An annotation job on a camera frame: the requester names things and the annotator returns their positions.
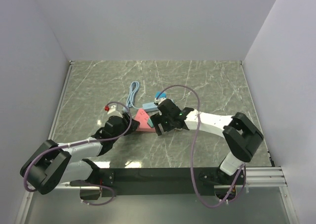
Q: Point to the teal USB charger plug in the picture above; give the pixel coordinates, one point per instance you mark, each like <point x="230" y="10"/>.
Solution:
<point x="150" y="123"/>

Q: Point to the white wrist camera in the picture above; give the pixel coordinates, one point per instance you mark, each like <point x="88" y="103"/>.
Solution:
<point x="112" y="111"/>
<point x="157" y="101"/>

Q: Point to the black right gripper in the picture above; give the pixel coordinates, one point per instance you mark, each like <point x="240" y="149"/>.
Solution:
<point x="158" y="118"/>

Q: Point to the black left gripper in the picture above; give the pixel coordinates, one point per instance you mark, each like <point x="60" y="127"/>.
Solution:
<point x="133" y="126"/>

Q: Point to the pink triangular power strip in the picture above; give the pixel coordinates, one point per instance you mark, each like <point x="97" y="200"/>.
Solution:
<point x="142" y="117"/>

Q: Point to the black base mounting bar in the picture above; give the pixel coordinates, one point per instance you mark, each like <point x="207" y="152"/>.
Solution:
<point x="159" y="181"/>

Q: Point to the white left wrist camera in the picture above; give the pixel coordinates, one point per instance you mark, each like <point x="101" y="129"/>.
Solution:
<point x="112" y="111"/>

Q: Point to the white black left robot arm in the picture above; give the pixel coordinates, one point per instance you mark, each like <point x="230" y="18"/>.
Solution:
<point x="54" y="163"/>

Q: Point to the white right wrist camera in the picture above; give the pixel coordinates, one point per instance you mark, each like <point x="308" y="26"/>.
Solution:
<point x="157" y="101"/>

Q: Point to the light blue power strip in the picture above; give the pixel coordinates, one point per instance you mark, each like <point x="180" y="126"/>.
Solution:
<point x="150" y="107"/>

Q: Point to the blue plug adapter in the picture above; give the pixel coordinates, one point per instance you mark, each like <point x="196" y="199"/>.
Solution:
<point x="159" y="95"/>

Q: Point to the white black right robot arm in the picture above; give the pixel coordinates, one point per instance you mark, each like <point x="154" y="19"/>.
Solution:
<point x="242" y="136"/>

